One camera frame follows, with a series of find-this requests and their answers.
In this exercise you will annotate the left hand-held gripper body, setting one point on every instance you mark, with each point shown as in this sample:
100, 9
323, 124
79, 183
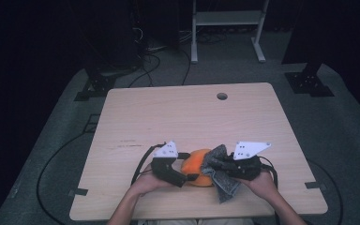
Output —
165, 165

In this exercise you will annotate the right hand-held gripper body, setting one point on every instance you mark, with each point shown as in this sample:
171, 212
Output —
247, 165

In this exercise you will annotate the orange plush toy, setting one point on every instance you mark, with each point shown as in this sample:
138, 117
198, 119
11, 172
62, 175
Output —
193, 167

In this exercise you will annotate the grey cloth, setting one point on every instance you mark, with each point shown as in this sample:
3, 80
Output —
223, 182

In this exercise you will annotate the person's right hand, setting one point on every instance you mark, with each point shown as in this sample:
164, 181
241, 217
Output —
262, 186

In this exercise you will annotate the person's left hand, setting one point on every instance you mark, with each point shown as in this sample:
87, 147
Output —
147, 184

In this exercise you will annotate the black tape strip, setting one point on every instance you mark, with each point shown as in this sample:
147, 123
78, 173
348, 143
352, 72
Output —
78, 192
315, 185

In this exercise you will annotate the black floor tape outline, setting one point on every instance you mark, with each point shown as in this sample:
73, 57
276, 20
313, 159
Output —
87, 128

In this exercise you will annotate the black stand base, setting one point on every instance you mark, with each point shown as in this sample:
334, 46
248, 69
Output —
307, 82
98, 84

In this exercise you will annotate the white metal table frame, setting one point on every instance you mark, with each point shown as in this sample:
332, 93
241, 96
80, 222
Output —
228, 18

